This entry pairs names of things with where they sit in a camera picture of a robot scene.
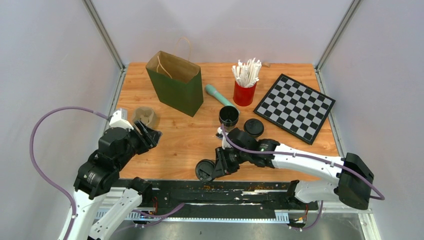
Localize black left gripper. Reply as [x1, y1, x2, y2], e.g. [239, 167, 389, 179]
[116, 118, 164, 169]

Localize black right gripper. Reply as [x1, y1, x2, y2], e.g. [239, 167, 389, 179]
[211, 146, 250, 179]

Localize stack of black cups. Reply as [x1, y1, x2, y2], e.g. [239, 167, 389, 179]
[218, 105, 240, 129]

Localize green paper bag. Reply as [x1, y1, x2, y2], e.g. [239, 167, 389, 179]
[145, 36, 204, 117]

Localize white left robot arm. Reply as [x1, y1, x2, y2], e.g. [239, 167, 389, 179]
[59, 120, 162, 240]

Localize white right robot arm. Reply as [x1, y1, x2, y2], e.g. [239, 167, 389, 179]
[206, 139, 374, 210]

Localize grey cardboard cup carrier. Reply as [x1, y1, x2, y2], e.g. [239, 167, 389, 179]
[131, 106, 159, 129]

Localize teal handheld massager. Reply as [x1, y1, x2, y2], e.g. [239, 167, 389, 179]
[204, 84, 240, 113]

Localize red cup holder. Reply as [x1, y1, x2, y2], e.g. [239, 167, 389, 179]
[233, 81, 257, 107]

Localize black white chessboard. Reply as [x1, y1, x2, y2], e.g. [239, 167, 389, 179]
[253, 74, 336, 145]

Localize white wrapped straws bundle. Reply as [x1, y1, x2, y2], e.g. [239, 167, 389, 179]
[231, 58, 262, 88]

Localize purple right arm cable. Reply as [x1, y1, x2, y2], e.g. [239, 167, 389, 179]
[220, 124, 386, 201]

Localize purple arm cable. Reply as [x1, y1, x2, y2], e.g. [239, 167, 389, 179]
[29, 106, 112, 240]
[220, 124, 386, 201]

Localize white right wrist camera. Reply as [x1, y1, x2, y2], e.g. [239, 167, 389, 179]
[215, 127, 232, 149]

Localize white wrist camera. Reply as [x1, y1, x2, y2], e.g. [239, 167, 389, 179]
[215, 127, 232, 149]
[108, 108, 134, 130]

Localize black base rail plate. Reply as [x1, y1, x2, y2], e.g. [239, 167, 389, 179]
[138, 179, 319, 219]

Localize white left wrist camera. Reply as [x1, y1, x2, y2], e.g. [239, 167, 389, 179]
[108, 108, 134, 130]

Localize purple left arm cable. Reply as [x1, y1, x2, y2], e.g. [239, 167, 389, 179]
[29, 106, 112, 240]

